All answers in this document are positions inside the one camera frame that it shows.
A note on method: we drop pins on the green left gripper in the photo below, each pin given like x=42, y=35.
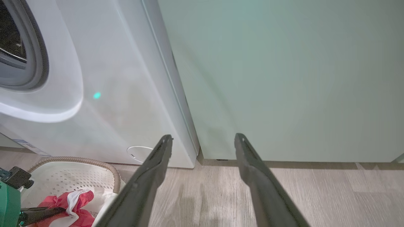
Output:
x=9, y=208

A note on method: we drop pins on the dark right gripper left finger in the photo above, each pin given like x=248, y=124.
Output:
x=139, y=192

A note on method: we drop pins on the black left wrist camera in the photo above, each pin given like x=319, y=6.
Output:
x=17, y=178

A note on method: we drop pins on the washing machine label sticker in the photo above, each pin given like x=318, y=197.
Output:
x=31, y=147

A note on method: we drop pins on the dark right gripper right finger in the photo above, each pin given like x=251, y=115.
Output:
x=265, y=195

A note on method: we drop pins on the red white garment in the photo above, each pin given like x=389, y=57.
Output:
x=60, y=200

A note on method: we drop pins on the pale green cabinet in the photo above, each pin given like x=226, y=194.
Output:
x=284, y=78

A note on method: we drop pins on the white washing machine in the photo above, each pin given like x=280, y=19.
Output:
x=110, y=78

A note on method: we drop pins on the cream perforated laundry basket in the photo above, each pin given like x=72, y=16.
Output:
x=69, y=179

